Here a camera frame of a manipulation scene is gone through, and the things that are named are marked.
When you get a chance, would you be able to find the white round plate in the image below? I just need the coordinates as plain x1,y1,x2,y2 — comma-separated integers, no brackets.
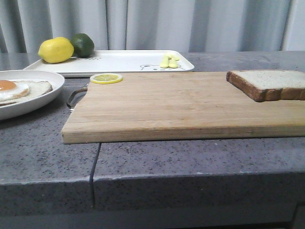
0,70,65,120

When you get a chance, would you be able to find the toasted bread slice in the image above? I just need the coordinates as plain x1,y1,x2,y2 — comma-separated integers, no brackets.
226,70,305,102

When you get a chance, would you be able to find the white rectangular tray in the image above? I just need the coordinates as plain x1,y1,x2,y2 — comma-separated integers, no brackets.
25,50,194,77

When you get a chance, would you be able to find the bottom bread slice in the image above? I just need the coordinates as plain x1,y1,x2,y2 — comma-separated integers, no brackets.
0,81,53,106

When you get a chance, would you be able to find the wooden cutting board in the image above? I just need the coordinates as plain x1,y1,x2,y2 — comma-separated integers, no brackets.
61,72,305,144

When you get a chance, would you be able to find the left yellow-green small utensil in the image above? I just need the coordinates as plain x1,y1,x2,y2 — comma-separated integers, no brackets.
160,54,169,68

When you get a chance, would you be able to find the yellow-green small utensil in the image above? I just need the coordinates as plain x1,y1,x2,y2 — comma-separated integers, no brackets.
160,54,169,68
167,54,179,69

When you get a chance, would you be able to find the yellow lemon slice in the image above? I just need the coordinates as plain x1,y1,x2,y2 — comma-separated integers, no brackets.
90,73,123,84

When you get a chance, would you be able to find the right yellow-green small utensil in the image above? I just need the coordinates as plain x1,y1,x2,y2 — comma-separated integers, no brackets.
167,54,179,69

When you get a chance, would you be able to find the grey curtain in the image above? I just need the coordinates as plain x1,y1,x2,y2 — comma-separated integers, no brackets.
0,0,305,53

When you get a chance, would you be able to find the green lime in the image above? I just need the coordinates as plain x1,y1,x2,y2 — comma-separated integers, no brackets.
71,33,95,58

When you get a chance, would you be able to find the fried egg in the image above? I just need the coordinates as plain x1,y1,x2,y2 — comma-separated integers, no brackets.
0,80,30,101

